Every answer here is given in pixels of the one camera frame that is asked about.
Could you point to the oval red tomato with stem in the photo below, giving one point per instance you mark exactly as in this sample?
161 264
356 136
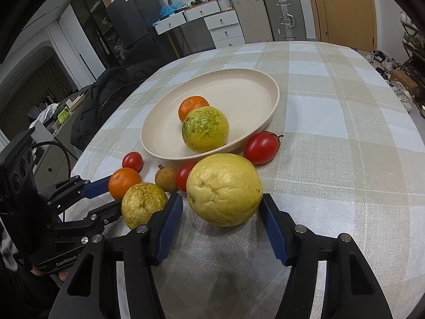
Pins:
262 148

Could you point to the large pale yellow fruit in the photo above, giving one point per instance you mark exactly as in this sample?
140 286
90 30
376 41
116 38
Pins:
224 189

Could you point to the checked tablecloth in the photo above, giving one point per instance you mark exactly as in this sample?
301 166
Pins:
332 123

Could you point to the black glass cabinet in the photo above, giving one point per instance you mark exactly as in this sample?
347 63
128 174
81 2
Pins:
93 23

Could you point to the small red cherry tomato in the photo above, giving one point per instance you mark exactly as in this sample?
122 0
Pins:
132 161

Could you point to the white desk with drawers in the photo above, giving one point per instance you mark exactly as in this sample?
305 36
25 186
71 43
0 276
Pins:
222 23

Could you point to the loose sneakers group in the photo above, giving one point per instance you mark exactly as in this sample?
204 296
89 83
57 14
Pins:
398 86

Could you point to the brown round fruit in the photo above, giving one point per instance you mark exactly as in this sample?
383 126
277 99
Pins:
166 179

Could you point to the green mottled yellow fruit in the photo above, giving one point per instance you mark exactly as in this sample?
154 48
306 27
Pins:
206 129

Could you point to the dark grey fridge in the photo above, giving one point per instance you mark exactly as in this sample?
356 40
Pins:
139 23

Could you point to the green cup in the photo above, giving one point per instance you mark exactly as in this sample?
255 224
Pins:
63 115

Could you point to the black jacket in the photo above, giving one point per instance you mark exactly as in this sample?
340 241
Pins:
106 99

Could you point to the wooden door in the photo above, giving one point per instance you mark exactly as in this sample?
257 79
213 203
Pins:
345 6

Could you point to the person's left hand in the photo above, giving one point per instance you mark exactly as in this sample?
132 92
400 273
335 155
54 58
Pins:
63 275

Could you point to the wrinkled yellow fruit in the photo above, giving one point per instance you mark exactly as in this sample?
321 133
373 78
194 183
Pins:
142 204

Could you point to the round red tomato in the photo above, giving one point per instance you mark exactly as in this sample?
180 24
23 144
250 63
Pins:
182 177

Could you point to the silver suitcase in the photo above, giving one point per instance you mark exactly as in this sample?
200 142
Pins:
285 13

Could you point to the rows of racked shoes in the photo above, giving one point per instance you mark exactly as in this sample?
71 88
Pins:
410 36

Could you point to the blue plastic bag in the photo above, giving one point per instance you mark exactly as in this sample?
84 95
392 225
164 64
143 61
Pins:
171 8

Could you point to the cream round plate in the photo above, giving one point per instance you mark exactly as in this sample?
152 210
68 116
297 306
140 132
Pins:
239 96

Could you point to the wooden shoe rack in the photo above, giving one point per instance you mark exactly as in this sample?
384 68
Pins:
413 53

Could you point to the grey side cabinet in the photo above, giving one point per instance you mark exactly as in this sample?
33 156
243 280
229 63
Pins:
53 169

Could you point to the beige suitcase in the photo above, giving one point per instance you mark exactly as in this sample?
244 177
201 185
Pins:
252 16

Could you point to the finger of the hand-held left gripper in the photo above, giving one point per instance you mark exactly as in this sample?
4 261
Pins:
103 214
96 186

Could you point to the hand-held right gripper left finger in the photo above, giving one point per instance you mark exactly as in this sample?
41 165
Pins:
169 226

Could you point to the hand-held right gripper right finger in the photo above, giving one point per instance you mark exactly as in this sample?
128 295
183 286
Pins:
274 232

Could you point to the orange mandarin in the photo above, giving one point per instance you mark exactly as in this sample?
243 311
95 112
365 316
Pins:
123 182
191 106

